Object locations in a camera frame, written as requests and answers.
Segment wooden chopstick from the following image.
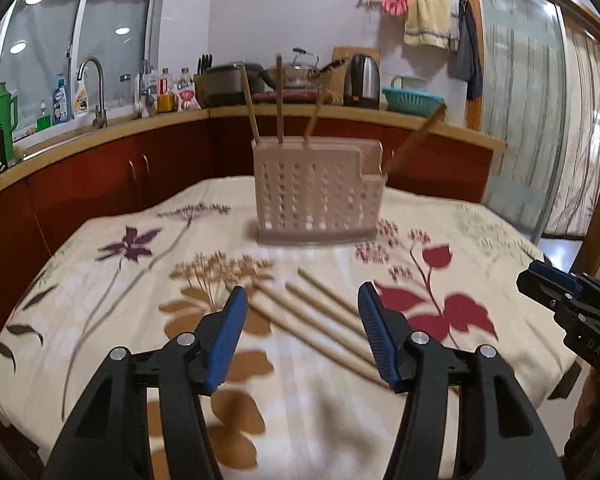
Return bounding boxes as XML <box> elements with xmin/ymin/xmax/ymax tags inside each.
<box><xmin>258</xmin><ymin>284</ymin><xmax>375</xmax><ymax>365</ymax></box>
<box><xmin>303</xmin><ymin>91</ymin><xmax>332</xmax><ymax>143</ymax></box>
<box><xmin>285</xmin><ymin>283</ymin><xmax>365</xmax><ymax>336</ymax></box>
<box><xmin>297</xmin><ymin>268</ymin><xmax>358</xmax><ymax>315</ymax></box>
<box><xmin>250</xmin><ymin>282</ymin><xmax>388</xmax><ymax>390</ymax></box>

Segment red kitchen cabinets with countertop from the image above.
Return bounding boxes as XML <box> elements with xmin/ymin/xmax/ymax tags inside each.
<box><xmin>0</xmin><ymin>103</ymin><xmax>508</xmax><ymax>361</ymax></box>

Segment chrome kitchen faucet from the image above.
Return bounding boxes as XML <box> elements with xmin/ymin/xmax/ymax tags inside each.
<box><xmin>75</xmin><ymin>56</ymin><xmax>108</xmax><ymax>130</ymax></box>

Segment floral tablecloth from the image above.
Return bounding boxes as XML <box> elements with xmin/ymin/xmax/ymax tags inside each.
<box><xmin>0</xmin><ymin>178</ymin><xmax>576</xmax><ymax>479</ymax></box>

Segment beige perforated utensil holder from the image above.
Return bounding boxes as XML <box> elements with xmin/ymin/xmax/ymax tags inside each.
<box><xmin>252</xmin><ymin>136</ymin><xmax>386</xmax><ymax>245</ymax></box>

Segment chopstick in holder right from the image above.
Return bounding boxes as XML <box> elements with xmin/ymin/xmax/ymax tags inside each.
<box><xmin>381</xmin><ymin>103</ymin><xmax>446</xmax><ymax>177</ymax></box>

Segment chopstick in holder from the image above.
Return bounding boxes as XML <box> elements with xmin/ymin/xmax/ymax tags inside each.
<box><xmin>381</xmin><ymin>103</ymin><xmax>446</xmax><ymax>177</ymax></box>
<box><xmin>275</xmin><ymin>53</ymin><xmax>285</xmax><ymax>144</ymax></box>
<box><xmin>240</xmin><ymin>64</ymin><xmax>261</xmax><ymax>145</ymax></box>

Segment dark grey hanging cloth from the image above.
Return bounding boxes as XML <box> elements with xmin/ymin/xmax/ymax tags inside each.
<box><xmin>451</xmin><ymin>0</ymin><xmax>483</xmax><ymax>101</ymax></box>

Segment teal plastic colander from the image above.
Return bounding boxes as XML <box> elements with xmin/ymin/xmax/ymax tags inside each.
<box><xmin>382</xmin><ymin>87</ymin><xmax>444</xmax><ymax>118</ymax></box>

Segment orange sauce jar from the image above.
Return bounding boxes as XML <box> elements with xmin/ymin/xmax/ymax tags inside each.
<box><xmin>157</xmin><ymin>92</ymin><xmax>178</xmax><ymax>114</ymax></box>

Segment red white snack bag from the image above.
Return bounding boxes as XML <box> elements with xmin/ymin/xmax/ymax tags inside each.
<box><xmin>174</xmin><ymin>86</ymin><xmax>200</xmax><ymax>112</ymax></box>

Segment red induction cooktop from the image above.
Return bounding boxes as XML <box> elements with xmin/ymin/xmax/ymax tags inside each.
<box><xmin>251</xmin><ymin>89</ymin><xmax>334</xmax><ymax>105</ymax></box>

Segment chopstick in holder far left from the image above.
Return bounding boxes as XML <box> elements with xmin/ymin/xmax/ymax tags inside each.
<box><xmin>240</xmin><ymin>64</ymin><xmax>261</xmax><ymax>145</ymax></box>

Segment black rice cooker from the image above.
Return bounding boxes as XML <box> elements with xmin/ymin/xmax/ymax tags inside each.
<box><xmin>202</xmin><ymin>61</ymin><xmax>265</xmax><ymax>107</ymax></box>

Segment stainless electric kettle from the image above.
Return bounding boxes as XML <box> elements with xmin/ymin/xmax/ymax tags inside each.
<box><xmin>343</xmin><ymin>53</ymin><xmax>380</xmax><ymax>110</ymax></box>

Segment knife block with knives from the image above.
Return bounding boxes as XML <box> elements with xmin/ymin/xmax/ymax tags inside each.
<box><xmin>193</xmin><ymin>53</ymin><xmax>213</xmax><ymax>108</ymax></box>

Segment white spray cleaner bottle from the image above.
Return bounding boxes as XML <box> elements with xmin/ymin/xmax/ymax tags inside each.
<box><xmin>72</xmin><ymin>75</ymin><xmax>90</xmax><ymax>116</ymax></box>

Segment blue dish soap bottle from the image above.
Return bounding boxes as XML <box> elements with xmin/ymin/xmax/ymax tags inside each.
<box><xmin>53</xmin><ymin>73</ymin><xmax>70</xmax><ymax>125</ymax></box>

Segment steel wok with lid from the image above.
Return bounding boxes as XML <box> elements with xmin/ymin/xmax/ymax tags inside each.
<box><xmin>260</xmin><ymin>48</ymin><xmax>348</xmax><ymax>91</ymax></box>

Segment chopstick in holder middle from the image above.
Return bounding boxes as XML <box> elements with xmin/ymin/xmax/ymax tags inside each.
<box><xmin>275</xmin><ymin>53</ymin><xmax>285</xmax><ymax>144</ymax></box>

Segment yellow hanging towel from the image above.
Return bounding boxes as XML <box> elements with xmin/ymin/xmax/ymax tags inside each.
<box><xmin>403</xmin><ymin>0</ymin><xmax>451</xmax><ymax>50</ymax></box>

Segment wooden cutting board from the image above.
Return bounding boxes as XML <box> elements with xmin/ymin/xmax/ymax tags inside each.
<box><xmin>328</xmin><ymin>47</ymin><xmax>380</xmax><ymax>110</ymax></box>

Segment green thermos jug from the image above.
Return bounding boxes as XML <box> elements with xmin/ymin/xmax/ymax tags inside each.
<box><xmin>0</xmin><ymin>81</ymin><xmax>19</xmax><ymax>166</ymax></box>

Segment pink rubber glove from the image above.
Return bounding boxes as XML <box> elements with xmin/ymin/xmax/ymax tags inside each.
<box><xmin>381</xmin><ymin>0</ymin><xmax>410</xmax><ymax>18</ymax></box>

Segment aluminium framed window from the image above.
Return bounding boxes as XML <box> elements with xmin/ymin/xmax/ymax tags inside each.
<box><xmin>0</xmin><ymin>0</ymin><xmax>155</xmax><ymax>130</ymax></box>

